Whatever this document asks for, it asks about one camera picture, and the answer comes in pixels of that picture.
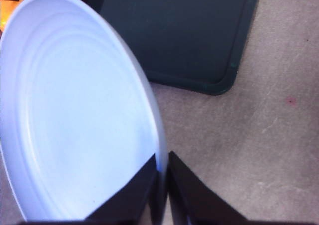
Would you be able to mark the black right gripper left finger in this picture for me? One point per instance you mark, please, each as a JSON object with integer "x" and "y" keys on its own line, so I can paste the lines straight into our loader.
{"x": 132, "y": 197}

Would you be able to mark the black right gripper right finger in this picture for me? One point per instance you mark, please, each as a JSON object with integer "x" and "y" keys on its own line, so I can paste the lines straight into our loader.
{"x": 194, "y": 200}

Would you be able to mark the blue round plate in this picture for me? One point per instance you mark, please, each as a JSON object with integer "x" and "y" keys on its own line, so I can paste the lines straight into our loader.
{"x": 74, "y": 115}

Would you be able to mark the black rectangular tray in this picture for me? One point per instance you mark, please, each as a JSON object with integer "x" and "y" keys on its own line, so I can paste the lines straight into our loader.
{"x": 179, "y": 35}

